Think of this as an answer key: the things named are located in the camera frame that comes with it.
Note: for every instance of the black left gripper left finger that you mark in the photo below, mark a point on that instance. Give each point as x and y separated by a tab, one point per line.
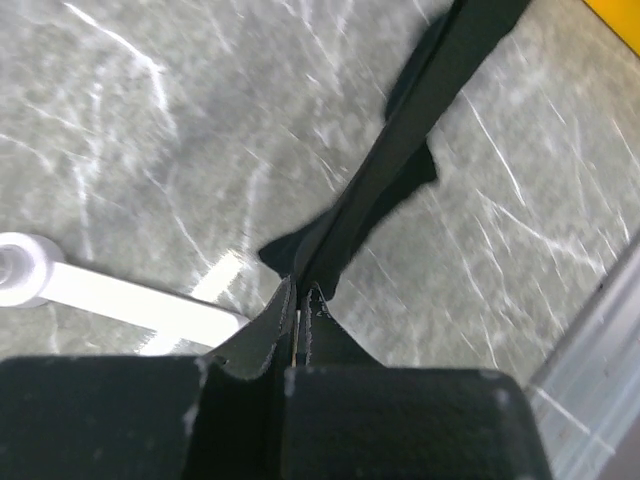
214	416

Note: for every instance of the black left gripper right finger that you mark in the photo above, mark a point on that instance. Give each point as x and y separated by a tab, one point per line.
347	416

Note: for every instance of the black underwear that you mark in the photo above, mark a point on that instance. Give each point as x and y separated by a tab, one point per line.
447	53

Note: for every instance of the white metal clothes rack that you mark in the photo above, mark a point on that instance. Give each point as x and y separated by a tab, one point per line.
34	272

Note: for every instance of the yellow plastic bin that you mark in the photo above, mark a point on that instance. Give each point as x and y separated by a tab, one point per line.
622	17

